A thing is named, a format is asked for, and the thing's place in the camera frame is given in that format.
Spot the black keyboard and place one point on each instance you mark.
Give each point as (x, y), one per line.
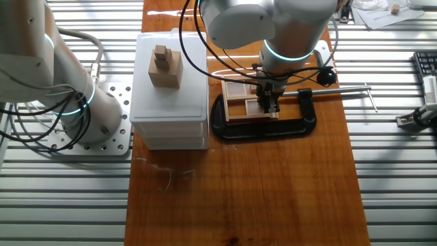
(425, 63)

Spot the small loose wooden cube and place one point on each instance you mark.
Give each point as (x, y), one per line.
(395, 9)

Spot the white plastic drawer cabinet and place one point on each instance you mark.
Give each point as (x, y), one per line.
(170, 109)

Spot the silver depth camera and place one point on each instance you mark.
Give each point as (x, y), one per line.
(431, 90)

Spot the orange-brown wooden board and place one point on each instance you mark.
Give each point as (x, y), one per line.
(246, 191)

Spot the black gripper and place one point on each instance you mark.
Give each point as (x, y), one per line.
(269, 87)

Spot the miniature wooden sliding window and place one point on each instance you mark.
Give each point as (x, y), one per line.
(239, 99)

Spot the white paper sheets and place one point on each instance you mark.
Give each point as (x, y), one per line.
(379, 18)

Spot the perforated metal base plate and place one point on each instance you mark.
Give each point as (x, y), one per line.
(117, 99)

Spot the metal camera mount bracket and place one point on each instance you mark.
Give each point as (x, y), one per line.
(406, 120)

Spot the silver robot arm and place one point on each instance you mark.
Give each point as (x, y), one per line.
(34, 44)

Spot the wooden block piece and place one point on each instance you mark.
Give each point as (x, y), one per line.
(167, 77)

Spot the white crumpled tissue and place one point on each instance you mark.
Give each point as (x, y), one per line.
(370, 3)

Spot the wrist camera on silver bracket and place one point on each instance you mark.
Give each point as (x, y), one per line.
(326, 77)

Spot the black C-clamp with steel screw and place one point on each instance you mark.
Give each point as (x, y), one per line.
(266, 128)

